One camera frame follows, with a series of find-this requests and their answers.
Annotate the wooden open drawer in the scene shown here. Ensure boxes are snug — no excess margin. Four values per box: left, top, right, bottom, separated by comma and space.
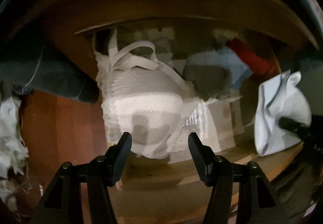
91, 29, 288, 223

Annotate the light blue grey underwear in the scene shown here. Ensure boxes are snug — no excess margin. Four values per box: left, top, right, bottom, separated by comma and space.
254, 70, 311, 156

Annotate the white floral crumpled fabric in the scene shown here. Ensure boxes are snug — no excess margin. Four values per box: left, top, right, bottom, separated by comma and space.
1, 96, 28, 212

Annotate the white lace bra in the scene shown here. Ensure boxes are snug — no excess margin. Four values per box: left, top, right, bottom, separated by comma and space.
95, 29, 200, 159

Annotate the blue checked cloth cover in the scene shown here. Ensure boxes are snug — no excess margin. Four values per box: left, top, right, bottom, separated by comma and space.
1, 0, 322, 103

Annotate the red garment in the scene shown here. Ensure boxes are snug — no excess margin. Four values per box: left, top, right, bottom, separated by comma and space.
226, 38, 280, 80

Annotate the blue folded garment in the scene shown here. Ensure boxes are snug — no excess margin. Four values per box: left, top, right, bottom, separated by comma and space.
183, 46, 252, 101

